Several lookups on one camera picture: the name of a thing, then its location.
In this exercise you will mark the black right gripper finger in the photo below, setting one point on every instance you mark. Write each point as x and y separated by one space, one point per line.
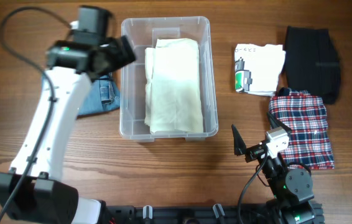
275 123
239 145

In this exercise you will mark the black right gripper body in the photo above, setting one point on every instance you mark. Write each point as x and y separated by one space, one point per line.
254 152

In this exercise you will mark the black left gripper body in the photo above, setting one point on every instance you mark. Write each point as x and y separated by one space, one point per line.
115 56

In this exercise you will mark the red navy plaid shirt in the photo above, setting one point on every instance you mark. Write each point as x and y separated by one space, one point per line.
306 116

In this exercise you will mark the blue denim jeans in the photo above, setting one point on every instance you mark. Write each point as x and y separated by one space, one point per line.
103 97

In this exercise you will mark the cream white cloth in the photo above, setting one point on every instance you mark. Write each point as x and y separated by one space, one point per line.
173 99

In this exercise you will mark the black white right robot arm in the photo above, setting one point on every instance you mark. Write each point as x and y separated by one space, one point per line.
291 183

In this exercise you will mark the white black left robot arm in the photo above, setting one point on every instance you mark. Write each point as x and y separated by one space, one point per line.
32 189

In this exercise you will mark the white pixel print t-shirt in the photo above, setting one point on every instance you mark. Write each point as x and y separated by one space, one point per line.
257 68

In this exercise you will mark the folded black garment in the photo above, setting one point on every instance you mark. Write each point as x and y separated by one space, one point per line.
312 63

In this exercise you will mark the clear plastic storage bin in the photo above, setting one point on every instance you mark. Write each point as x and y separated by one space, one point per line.
143 33

